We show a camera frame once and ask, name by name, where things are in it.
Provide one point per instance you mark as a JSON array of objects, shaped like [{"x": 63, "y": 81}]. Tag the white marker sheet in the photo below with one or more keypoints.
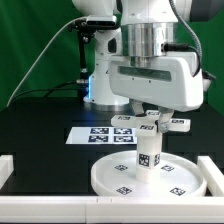
[{"x": 101, "y": 135}]

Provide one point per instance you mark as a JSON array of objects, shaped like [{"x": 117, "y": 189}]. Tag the white left fence block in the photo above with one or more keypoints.
[{"x": 6, "y": 168}]

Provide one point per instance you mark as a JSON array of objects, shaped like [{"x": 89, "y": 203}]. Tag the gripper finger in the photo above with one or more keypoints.
[
  {"x": 165, "y": 115},
  {"x": 137, "y": 107}
]

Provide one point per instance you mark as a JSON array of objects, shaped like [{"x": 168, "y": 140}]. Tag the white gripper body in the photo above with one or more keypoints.
[{"x": 168, "y": 81}]

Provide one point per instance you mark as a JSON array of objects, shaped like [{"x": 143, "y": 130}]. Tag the white right fence rail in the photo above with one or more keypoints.
[{"x": 213, "y": 176}]

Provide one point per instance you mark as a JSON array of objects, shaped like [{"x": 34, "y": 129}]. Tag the white front fence rail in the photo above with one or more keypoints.
[{"x": 63, "y": 209}]

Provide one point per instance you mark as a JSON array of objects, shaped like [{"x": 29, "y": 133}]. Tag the white round table top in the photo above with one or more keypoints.
[{"x": 128, "y": 174}]

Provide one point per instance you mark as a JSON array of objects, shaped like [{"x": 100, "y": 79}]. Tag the white cross-shaped table base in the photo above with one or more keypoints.
[{"x": 147, "y": 125}]

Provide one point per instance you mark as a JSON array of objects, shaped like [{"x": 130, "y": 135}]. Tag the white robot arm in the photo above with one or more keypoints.
[{"x": 137, "y": 59}]

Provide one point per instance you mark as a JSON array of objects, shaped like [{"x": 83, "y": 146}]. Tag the white fence rail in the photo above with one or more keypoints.
[
  {"x": 213, "y": 176},
  {"x": 63, "y": 209}
]

